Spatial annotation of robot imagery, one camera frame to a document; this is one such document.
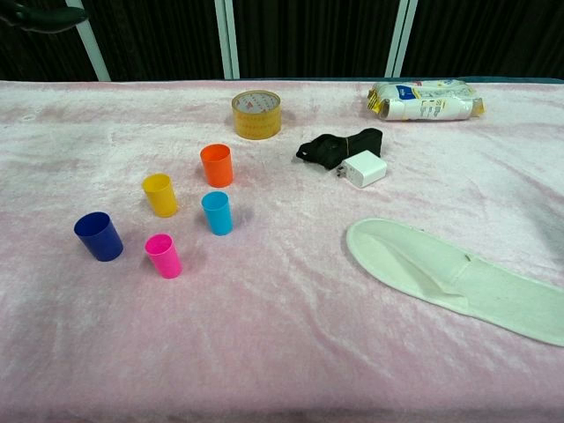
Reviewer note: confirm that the black curtain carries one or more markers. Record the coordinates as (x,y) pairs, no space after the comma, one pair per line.
(308,35)

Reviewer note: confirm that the yellow packing tape roll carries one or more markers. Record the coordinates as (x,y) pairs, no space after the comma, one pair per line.
(257,121)

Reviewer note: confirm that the white disposable slipper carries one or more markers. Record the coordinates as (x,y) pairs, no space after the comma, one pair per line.
(484,295)

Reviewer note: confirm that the pink plush blanket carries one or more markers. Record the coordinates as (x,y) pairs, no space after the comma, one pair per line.
(282,330)

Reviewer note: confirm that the pink plastic cup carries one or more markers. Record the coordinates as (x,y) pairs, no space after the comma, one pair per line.
(165,262)

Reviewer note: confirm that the orange plastic cup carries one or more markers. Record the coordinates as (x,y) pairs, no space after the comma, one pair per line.
(217,169)

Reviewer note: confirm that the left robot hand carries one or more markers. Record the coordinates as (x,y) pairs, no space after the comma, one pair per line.
(44,15)

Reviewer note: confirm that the dark blue plastic cup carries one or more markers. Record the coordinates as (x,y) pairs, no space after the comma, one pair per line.
(100,242)

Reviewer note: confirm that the light blue plastic cup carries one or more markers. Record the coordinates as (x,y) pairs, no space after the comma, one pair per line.
(218,218)

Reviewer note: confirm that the yellow plastic cup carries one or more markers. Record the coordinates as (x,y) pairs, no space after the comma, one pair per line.
(161,200)

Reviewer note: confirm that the white snack package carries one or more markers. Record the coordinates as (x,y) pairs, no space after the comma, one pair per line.
(423,103)

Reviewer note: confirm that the white slanted frame post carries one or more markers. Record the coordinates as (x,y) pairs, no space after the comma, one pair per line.
(93,48)

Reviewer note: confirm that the white power adapter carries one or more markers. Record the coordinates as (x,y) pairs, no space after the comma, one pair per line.
(365,169)

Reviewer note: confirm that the white double frame post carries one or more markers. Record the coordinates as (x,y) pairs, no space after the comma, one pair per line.
(228,39)

